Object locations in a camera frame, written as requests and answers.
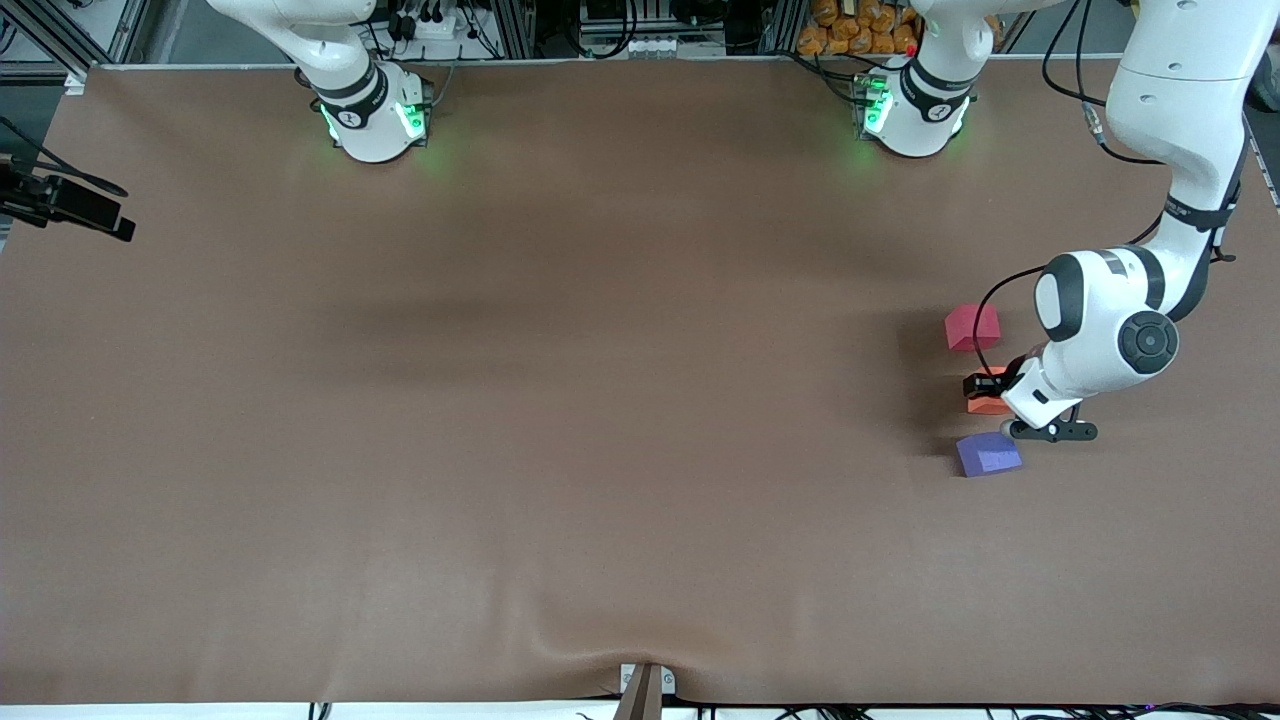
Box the orange foam block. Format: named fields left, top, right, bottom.
left=965, top=366, right=1017, bottom=416

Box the left gripper grey-tipped bar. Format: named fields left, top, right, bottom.
left=1008, top=418, right=1099, bottom=444

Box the red foam block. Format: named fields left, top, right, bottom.
left=944, top=304, right=1002, bottom=353

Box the purple foam block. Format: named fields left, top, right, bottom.
left=955, top=430, right=1024, bottom=479

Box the pile of orange objects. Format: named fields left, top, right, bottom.
left=797, top=0, right=921, bottom=57

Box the white power strip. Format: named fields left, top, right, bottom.
left=395, top=8, right=471, bottom=41

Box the brown table mat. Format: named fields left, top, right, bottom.
left=0, top=58, right=1280, bottom=706

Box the brown wooden strip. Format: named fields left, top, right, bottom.
left=612, top=665, right=664, bottom=720

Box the aluminium table edge rail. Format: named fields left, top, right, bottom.
left=1243, top=110, right=1280, bottom=211

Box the aluminium frame post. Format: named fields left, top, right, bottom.
left=487, top=0, right=536, bottom=59
left=762, top=0, right=807, bottom=57

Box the metal clamp bracket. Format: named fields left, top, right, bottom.
left=619, top=662, right=677, bottom=697

